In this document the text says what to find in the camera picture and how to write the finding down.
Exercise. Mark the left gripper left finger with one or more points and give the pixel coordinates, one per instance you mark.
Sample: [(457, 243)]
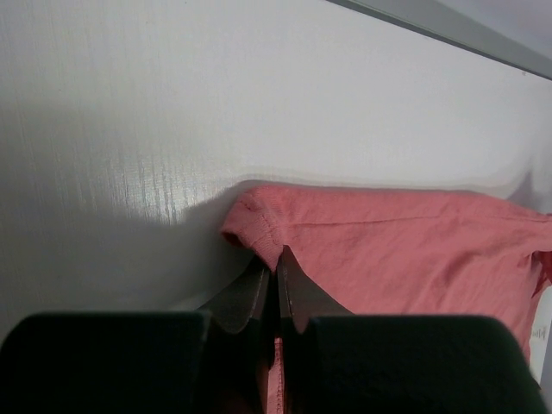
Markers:
[(211, 360)]

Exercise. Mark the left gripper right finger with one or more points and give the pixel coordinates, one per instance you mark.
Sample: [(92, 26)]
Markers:
[(337, 362)]

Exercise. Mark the red t shirt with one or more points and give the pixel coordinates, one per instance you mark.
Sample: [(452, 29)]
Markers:
[(405, 252)]

